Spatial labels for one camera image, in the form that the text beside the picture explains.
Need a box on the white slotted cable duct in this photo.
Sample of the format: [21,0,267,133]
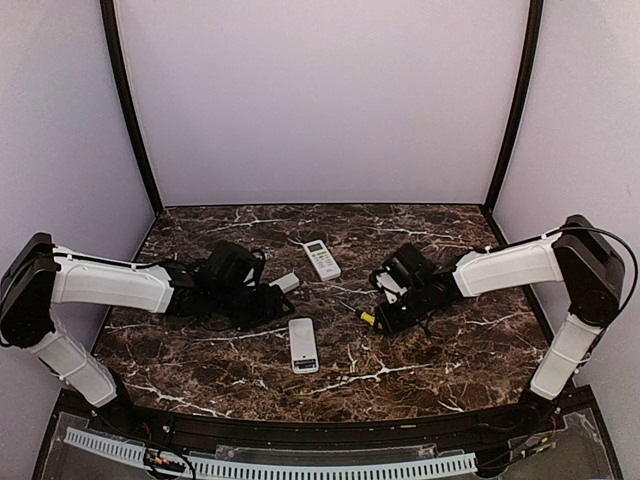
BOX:
[63,427,477,479]

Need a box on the right black frame post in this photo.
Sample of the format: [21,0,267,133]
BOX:
[483,0,544,216]

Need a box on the left black frame post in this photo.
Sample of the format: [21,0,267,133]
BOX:
[99,0,164,216]

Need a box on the white remote with buttons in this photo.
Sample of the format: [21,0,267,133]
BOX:
[303,240,342,282]

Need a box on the yellow handled screwdriver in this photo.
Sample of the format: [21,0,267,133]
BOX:
[355,310,383,331]

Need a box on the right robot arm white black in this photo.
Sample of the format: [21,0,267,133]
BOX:
[370,215,635,434]

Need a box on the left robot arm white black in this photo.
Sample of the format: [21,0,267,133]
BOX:
[1,233,295,436]

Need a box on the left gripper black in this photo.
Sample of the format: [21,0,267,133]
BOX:
[209,282,295,331]

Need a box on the black front rail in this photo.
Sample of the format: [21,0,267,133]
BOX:
[84,405,565,452]

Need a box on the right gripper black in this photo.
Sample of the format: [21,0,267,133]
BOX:
[373,284,431,337]

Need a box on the black frame post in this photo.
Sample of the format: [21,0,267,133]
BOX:
[99,0,164,216]
[483,0,544,216]

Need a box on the white remote with label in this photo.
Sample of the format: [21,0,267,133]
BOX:
[270,272,300,294]

